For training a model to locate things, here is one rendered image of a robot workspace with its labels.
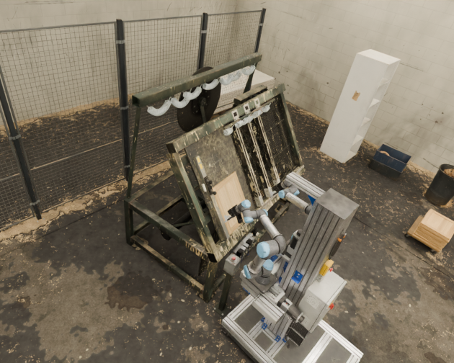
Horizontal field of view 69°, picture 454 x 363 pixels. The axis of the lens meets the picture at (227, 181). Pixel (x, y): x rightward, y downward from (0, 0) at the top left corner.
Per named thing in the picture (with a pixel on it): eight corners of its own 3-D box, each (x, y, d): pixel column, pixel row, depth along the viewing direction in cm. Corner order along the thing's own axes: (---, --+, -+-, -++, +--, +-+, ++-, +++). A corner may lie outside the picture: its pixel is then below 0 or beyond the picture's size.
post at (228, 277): (221, 312, 381) (231, 273, 334) (217, 308, 383) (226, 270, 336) (225, 307, 385) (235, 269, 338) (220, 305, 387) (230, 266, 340)
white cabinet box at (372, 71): (343, 163, 670) (388, 64, 543) (318, 150, 698) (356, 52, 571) (356, 154, 709) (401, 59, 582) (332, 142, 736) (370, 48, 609)
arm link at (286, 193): (313, 223, 288) (277, 198, 323) (322, 219, 294) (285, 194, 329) (315, 212, 282) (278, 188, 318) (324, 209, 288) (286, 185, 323)
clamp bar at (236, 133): (256, 207, 397) (272, 207, 382) (224, 114, 360) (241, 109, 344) (260, 203, 404) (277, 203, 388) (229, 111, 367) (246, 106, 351)
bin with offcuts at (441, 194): (445, 212, 592) (467, 184, 552) (417, 196, 617) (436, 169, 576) (452, 200, 625) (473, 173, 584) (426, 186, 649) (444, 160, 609)
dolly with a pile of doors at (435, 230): (435, 258, 499) (450, 240, 474) (402, 237, 524) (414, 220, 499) (446, 238, 537) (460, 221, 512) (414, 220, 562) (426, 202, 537)
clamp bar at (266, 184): (265, 198, 413) (282, 197, 398) (236, 107, 376) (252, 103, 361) (269, 194, 420) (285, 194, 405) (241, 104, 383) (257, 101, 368)
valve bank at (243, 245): (238, 269, 361) (241, 255, 347) (228, 261, 367) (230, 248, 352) (261, 243, 396) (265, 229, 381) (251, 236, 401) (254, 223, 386)
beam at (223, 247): (210, 261, 342) (217, 263, 334) (206, 252, 338) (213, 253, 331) (298, 171, 494) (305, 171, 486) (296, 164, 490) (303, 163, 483)
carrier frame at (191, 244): (207, 303, 386) (216, 260, 334) (126, 243, 438) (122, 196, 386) (289, 209, 537) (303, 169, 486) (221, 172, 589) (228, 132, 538)
